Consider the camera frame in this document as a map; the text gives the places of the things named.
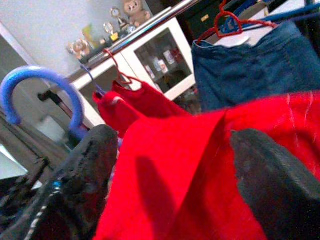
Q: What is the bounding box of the red polo shirt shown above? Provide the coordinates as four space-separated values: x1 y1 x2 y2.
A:
110 79 191 121
92 89 146 139

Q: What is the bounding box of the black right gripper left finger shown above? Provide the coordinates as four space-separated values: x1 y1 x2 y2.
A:
0 123 119 240

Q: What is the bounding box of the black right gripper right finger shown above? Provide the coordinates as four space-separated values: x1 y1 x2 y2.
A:
229 128 320 240

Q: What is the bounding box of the blue denim garment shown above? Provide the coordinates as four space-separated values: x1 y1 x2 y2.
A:
190 20 320 114

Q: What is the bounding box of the small clock trophy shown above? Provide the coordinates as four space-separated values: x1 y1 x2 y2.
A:
109 6 129 28

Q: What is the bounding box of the white glass door cabinet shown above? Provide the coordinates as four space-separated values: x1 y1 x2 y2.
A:
70 6 198 129

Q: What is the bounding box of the red pinstriped shirt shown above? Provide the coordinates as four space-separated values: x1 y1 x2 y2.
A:
91 90 320 240

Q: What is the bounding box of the red plastic hanger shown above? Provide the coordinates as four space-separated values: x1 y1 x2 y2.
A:
103 47 144 86
195 0 279 46

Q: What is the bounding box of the crystal figurine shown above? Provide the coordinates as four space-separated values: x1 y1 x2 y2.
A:
66 38 91 60

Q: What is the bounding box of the steel rail clothes rack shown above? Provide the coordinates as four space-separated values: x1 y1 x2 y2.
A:
36 0 201 126

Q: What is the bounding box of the purple plastic hanger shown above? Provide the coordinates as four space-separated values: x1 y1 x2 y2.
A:
0 65 88 141
79 63 106 98

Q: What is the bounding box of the brown teddy bear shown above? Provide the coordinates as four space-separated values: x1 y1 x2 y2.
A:
122 0 153 28

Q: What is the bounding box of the white printed T-shirt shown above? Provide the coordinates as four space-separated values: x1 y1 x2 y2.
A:
211 24 261 49

